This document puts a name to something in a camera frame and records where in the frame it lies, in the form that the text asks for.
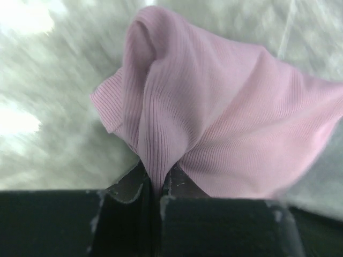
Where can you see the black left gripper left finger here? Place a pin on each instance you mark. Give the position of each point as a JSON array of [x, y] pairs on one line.
[[97, 222]]

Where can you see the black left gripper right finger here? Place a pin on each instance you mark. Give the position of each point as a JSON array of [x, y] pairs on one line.
[[194, 224]]

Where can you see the pink tank top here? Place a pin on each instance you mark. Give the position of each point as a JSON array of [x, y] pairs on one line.
[[238, 122]]

